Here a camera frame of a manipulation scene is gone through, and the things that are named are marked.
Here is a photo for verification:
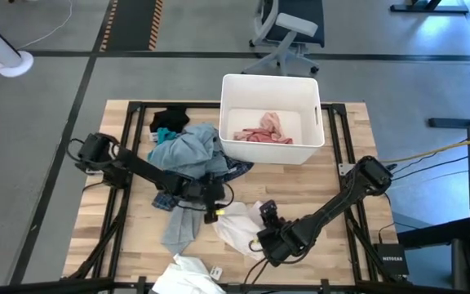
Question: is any white pole stand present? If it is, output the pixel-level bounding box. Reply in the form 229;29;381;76
0;8;35;78

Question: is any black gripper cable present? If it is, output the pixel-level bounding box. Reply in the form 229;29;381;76
251;261;269;286
242;257;263;286

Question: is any black garment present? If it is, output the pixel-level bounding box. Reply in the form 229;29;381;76
149;106;191;133

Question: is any light pink garment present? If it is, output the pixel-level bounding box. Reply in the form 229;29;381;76
259;111;288;142

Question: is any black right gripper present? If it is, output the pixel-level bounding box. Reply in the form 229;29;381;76
255;199;301;269

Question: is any black Netgear network switch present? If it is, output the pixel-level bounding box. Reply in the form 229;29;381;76
372;243;410;277

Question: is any grey garment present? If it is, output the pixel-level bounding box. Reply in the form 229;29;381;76
160;198;206;256

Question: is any white and black office chair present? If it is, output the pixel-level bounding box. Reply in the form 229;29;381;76
241;0;326;79

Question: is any black metal table frame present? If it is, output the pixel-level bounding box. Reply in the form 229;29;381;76
59;100;410;294

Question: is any white floor cable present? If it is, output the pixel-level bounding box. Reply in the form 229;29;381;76
16;0;74;50

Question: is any black cable with yellow tag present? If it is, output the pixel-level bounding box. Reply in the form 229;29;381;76
214;181;236;217

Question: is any black desk foot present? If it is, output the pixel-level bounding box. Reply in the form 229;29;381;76
389;0;470;15

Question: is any teal garment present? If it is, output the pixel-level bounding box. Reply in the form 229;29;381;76
155;127;180;145

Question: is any light blue fleece garment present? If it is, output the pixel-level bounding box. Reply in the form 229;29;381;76
146;122;219;172

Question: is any white plastic mesh basket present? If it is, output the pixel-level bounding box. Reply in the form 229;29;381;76
219;73;326;166

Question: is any black floor cable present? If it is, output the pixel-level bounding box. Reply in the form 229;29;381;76
389;155;469;183

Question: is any black mat with hazard stripes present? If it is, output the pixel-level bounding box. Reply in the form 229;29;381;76
99;0;165;52

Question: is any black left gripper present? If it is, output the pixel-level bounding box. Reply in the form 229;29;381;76
180;173;227;225

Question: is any dark pink garment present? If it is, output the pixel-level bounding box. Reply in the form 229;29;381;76
233;127;294;145

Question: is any black floor bar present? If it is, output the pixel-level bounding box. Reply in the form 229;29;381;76
428;117;470;129

